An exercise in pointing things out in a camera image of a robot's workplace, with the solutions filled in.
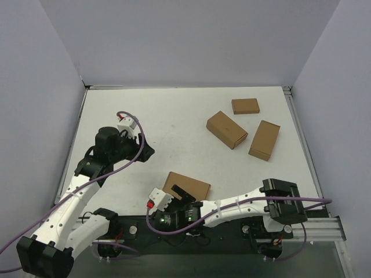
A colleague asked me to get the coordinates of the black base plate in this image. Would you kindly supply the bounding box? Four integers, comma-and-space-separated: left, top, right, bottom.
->
94, 215, 293, 260

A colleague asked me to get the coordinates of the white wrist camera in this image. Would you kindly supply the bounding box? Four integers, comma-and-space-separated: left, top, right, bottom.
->
147, 188, 174, 212
117, 112, 139, 139

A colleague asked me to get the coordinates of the folded box right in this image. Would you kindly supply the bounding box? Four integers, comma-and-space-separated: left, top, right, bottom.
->
249, 120, 281, 162

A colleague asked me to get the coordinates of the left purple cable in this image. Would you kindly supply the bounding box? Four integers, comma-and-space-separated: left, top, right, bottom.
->
0, 111, 146, 273

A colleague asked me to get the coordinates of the folded box far back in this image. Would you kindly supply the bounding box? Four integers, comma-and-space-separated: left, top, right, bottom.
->
231, 98, 260, 115

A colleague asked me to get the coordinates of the aluminium frame rail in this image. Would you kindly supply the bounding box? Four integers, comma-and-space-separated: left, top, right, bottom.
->
303, 217, 347, 242

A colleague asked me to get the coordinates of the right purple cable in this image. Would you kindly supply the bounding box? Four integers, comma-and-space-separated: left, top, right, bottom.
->
146, 196, 333, 261

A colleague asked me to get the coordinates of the folded box middle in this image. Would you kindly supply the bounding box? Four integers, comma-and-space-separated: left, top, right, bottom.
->
206, 111, 248, 149

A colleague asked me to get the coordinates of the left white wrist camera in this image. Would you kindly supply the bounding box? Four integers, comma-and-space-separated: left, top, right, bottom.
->
117, 112, 139, 139

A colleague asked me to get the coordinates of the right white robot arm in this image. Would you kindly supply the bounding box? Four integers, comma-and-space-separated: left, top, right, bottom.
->
146, 178, 307, 235

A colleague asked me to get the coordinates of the purple cable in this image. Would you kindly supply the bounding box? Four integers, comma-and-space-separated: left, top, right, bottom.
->
146, 196, 333, 261
0, 111, 146, 273

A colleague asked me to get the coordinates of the brown paper box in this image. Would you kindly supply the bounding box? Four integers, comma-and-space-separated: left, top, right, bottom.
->
162, 171, 211, 201

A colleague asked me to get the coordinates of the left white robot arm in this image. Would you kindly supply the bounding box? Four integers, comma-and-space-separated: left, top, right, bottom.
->
16, 126, 155, 277

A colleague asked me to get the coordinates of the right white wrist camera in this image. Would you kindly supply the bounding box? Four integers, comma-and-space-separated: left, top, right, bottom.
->
147, 188, 174, 212

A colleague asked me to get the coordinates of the folded box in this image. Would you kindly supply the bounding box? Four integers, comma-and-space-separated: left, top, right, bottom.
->
206, 111, 248, 149
231, 98, 260, 115
249, 120, 281, 162

